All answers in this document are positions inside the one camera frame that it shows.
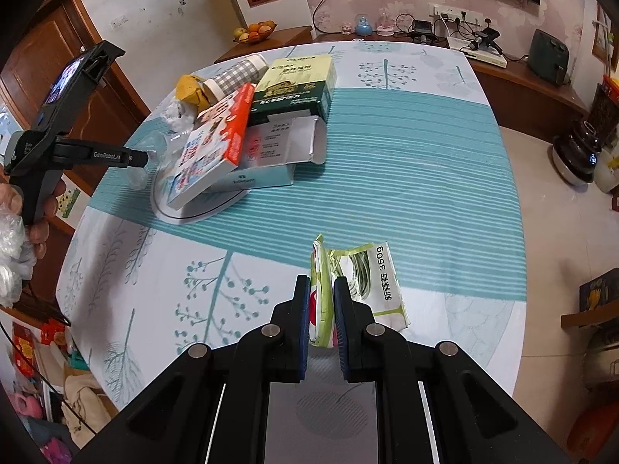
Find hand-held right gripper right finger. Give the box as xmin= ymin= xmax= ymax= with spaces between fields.
xmin=333 ymin=276 xmax=571 ymax=464

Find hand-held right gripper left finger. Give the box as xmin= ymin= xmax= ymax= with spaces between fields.
xmin=72 ymin=275 xmax=313 ymax=464

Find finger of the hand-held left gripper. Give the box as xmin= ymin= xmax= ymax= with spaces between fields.
xmin=123 ymin=148 xmax=152 ymax=171

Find clear plastic container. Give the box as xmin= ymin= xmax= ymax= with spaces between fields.
xmin=128 ymin=128 xmax=170 ymax=191

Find green snack packet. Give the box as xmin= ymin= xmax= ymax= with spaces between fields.
xmin=308 ymin=234 xmax=411 ymax=349

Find clear plastic bag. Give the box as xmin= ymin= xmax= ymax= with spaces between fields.
xmin=0 ymin=212 xmax=28 ymax=306

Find grey checkered paper cup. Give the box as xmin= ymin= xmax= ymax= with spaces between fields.
xmin=202 ymin=54 xmax=269 ymax=104

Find yellow green chocolate box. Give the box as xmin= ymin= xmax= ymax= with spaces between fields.
xmin=248 ymin=54 xmax=338 ymax=126

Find person's left hand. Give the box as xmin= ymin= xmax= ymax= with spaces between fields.
xmin=0 ymin=180 xmax=67 ymax=264

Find brown wooden door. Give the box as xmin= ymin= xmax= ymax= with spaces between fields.
xmin=0 ymin=0 xmax=150 ymax=199

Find white crumpled plastic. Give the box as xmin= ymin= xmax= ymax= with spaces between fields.
xmin=162 ymin=101 xmax=199 ymax=133

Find red white printed box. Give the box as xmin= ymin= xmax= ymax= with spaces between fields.
xmin=167 ymin=82 xmax=256 ymax=210

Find yellow crumpled wrapper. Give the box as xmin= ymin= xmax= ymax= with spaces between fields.
xmin=175 ymin=74 xmax=214 ymax=109

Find white open box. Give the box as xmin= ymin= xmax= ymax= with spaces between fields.
xmin=242 ymin=115 xmax=327 ymax=167

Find tree print tablecloth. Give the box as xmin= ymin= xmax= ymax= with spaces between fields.
xmin=55 ymin=41 xmax=526 ymax=448

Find fruit bowl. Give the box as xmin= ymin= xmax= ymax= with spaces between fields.
xmin=233 ymin=20 xmax=278 ymax=43

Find wooden side cabinet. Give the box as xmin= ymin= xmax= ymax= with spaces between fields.
xmin=215 ymin=26 xmax=313 ymax=63

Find red paper decoration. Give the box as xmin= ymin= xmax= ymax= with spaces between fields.
xmin=12 ymin=321 xmax=71 ymax=378

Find beige cloth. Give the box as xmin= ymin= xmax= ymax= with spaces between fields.
xmin=63 ymin=372 xmax=117 ymax=445

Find dark printed cardboard box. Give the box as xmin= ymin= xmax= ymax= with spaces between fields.
xmin=578 ymin=268 xmax=619 ymax=315

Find steel pot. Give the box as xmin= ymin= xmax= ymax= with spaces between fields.
xmin=583 ymin=329 xmax=619 ymax=390

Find dark round ceramic jar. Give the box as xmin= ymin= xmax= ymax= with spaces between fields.
xmin=552 ymin=118 xmax=605 ymax=187

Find white set-top box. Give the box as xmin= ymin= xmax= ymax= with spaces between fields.
xmin=445 ymin=36 xmax=508 ymax=69

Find wooden television bench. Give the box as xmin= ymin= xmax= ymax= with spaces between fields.
xmin=314 ymin=29 xmax=595 ymax=129

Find white container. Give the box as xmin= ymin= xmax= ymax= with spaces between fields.
xmin=594 ymin=147 xmax=619 ymax=195

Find black handheld device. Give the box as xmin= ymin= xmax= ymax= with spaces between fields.
xmin=471 ymin=29 xmax=504 ymax=54

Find dark green air fryer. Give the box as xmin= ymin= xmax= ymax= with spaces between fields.
xmin=528 ymin=29 xmax=571 ymax=87

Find white wall outlets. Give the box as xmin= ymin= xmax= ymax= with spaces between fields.
xmin=428 ymin=2 xmax=484 ymax=22

